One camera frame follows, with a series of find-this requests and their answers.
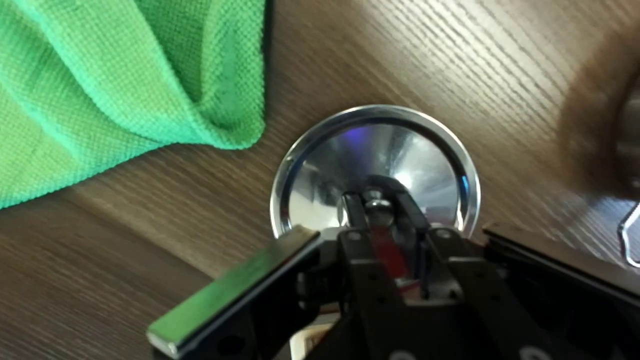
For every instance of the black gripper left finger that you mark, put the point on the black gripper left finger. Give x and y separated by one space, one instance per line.
233 293

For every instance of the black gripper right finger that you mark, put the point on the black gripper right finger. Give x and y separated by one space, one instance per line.
533 287

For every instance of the silver metal bowl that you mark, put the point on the silver metal bowl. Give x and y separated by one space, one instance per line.
313 172

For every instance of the green cloth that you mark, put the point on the green cloth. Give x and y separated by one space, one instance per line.
101 86

